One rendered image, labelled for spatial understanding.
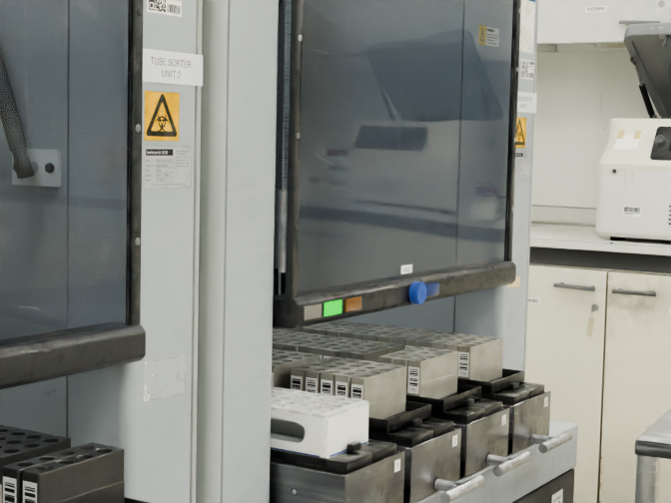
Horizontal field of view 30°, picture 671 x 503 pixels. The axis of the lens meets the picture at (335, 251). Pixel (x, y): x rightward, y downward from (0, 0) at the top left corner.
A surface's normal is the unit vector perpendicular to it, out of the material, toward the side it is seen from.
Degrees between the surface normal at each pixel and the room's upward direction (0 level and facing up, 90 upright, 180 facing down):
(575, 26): 90
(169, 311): 90
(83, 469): 90
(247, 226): 90
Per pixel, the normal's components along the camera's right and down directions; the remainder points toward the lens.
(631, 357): -0.52, 0.06
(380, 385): 0.86, 0.07
